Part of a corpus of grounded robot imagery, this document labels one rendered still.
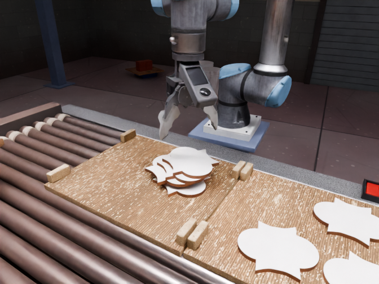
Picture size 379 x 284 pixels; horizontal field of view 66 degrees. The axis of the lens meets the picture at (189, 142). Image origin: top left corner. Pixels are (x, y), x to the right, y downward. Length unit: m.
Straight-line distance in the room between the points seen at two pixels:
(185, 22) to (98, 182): 0.44
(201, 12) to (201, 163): 0.35
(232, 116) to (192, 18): 0.58
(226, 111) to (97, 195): 0.61
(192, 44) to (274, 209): 0.41
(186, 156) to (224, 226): 0.22
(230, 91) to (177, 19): 0.53
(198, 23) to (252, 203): 0.42
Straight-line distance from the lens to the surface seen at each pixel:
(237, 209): 0.70
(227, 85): 1.12
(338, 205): 0.77
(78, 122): 1.22
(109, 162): 0.88
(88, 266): 0.63
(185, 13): 0.64
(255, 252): 0.60
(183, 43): 0.65
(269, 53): 1.04
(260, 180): 0.80
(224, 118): 1.15
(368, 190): 0.89
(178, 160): 0.76
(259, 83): 1.05
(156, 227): 0.64
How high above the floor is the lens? 1.38
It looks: 27 degrees down
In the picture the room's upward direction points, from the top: 1 degrees clockwise
